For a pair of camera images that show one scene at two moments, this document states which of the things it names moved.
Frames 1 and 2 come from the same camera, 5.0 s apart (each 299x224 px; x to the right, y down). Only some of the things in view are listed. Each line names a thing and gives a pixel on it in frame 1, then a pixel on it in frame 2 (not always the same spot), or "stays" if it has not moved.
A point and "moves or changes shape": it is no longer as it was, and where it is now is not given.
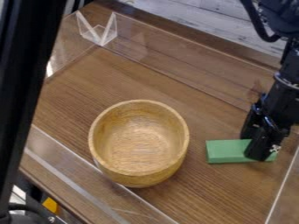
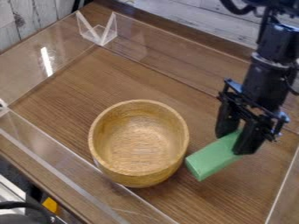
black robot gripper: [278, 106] -> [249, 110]
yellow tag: [51, 204] stays
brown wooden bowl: [139, 142] stays
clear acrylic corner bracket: [99, 34] stays
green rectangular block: [229, 150] moves or changes shape
